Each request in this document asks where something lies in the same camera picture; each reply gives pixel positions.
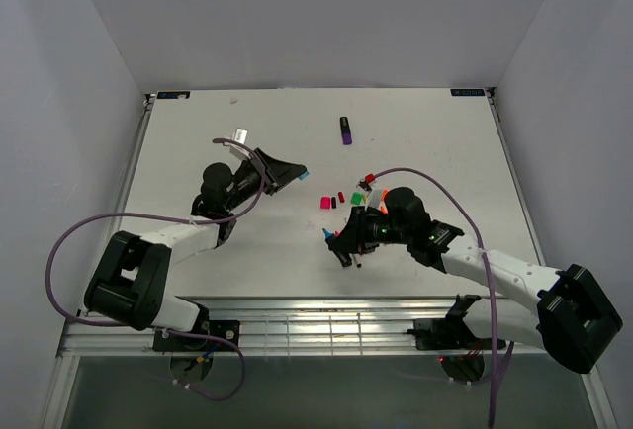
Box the blue corner label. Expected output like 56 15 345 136
156 91 191 100
450 88 486 97

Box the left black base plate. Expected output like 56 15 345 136
151 319 240 354

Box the blue cap black highlighter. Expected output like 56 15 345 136
322 228 335 246

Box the aluminium frame rail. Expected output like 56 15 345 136
59 298 547 358

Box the green highlighter cap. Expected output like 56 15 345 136
350 192 363 206

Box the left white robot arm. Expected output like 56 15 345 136
84 148 308 350

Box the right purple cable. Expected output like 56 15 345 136
360 167 514 428

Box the purple cable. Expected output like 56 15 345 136
45 137 273 403
360 167 514 428

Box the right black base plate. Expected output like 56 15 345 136
407 318 493 350

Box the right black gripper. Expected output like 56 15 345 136
329 206 411 254

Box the right blue corner label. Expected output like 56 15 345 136
450 88 486 97

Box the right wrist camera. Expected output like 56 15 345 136
357 174 387 214

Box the pink highlighter cap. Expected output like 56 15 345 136
319 197 331 210

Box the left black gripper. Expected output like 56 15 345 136
225 148 307 212

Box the left blue corner label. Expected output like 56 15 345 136
156 91 191 100

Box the black cap white marker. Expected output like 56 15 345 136
352 255 362 269

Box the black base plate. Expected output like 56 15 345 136
407 318 493 350
151 319 240 354

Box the purple cap black highlighter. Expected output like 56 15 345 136
339 117 353 145

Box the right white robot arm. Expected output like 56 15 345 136
324 187 623 374

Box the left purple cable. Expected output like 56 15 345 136
45 137 273 403

